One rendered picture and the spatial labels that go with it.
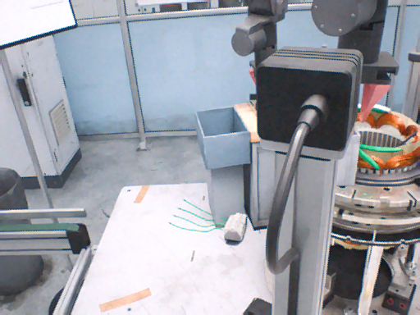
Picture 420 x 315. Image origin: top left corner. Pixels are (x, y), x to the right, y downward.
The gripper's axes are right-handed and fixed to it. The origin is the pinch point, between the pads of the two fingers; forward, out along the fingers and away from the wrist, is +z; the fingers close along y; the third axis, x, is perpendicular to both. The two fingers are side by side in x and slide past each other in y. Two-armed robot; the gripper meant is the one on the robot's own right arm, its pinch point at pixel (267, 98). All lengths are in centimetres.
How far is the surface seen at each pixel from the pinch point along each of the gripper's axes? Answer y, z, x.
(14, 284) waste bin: -51, 99, -118
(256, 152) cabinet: 14.4, 6.6, -7.3
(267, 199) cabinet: 14.4, 21.0, -5.2
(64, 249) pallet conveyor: 1, 37, -64
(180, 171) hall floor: -150, 116, -26
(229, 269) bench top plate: 27.9, 28.5, -18.4
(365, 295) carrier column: 49, 20, 4
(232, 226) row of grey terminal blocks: 17.5, 25.0, -15.1
